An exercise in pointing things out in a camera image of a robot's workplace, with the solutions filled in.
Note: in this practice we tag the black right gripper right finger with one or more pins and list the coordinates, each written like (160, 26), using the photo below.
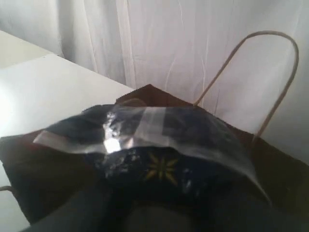
(232, 212)

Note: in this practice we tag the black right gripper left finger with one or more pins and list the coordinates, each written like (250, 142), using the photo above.
(97, 208)

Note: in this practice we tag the spaghetti package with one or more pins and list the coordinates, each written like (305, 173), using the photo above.
(175, 154)

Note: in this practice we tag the white backdrop curtain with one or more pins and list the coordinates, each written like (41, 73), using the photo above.
(179, 45)

